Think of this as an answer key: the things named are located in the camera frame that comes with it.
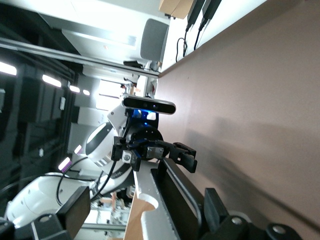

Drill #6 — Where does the black power adapter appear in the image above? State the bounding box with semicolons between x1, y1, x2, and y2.
185;0;206;33
198;0;223;31

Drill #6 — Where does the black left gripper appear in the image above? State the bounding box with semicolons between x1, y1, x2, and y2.
111;125;199;174

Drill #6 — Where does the white-fronted drawer with black handle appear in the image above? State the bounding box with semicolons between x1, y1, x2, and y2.
133;158;205;240

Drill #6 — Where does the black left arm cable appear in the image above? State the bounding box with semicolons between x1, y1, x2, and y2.
55;159;126;209

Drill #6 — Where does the grey office chair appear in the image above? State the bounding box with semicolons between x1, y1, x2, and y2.
139;18;171;63

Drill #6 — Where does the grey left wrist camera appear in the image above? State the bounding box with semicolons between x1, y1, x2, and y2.
122;95;177;116

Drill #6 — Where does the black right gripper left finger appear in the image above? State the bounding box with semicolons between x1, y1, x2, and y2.
55;185;91;240

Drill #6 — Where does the brown cardboard box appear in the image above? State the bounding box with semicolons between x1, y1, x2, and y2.
158;0;195;20

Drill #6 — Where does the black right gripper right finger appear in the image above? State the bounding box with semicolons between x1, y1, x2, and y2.
204;187;230;234

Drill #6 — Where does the brown paper table cover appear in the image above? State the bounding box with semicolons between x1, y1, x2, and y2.
156;0;320;240

